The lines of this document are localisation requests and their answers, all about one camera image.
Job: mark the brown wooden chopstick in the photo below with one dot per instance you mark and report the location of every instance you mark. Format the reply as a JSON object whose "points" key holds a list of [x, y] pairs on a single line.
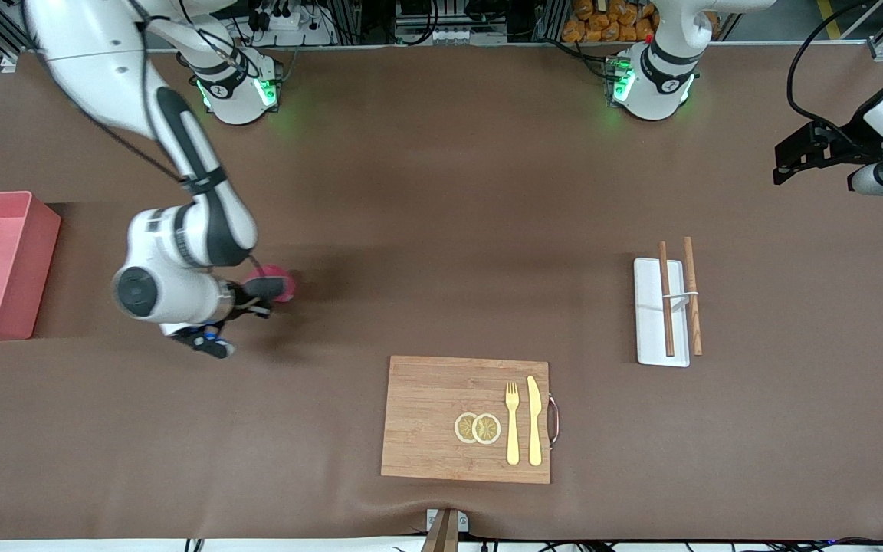
{"points": [[694, 330], [667, 330]]}

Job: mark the orange bread pile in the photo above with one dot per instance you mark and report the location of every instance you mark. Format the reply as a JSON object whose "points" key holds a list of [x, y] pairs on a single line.
{"points": [[602, 23]]}

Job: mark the yellow plastic knife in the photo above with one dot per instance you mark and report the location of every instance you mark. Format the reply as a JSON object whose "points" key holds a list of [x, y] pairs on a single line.
{"points": [[534, 422]]}

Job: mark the large white power strip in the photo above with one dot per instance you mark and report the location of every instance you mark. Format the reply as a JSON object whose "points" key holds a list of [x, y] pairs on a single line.
{"points": [[296, 34]]}

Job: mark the small white power strip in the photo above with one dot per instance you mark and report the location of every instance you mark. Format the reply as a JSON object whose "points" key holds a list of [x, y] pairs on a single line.
{"points": [[464, 36]]}

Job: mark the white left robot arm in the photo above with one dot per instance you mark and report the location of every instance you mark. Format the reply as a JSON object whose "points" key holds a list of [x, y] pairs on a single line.
{"points": [[656, 92]]}

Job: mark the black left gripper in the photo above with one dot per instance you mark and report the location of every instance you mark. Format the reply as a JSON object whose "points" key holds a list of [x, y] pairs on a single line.
{"points": [[845, 149]]}

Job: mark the lemon slice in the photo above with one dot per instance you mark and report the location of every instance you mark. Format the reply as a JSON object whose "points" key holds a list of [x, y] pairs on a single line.
{"points": [[464, 428], [488, 428]]}

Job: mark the pink and grey cloth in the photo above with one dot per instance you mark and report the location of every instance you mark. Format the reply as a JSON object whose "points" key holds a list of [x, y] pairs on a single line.
{"points": [[290, 287]]}

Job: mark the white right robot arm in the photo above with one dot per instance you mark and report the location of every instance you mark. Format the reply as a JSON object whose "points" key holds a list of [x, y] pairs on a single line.
{"points": [[181, 245]]}

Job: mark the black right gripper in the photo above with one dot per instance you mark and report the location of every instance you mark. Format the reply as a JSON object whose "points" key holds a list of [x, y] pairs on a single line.
{"points": [[243, 299]]}

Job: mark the yellow plastic fork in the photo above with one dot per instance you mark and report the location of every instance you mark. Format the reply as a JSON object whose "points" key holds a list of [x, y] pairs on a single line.
{"points": [[513, 429]]}

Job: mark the white rectangular tray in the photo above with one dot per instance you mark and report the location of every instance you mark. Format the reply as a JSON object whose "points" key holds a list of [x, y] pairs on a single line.
{"points": [[650, 322]]}

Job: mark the grey metal bracket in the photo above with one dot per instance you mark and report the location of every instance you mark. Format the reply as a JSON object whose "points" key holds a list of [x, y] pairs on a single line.
{"points": [[463, 521]]}

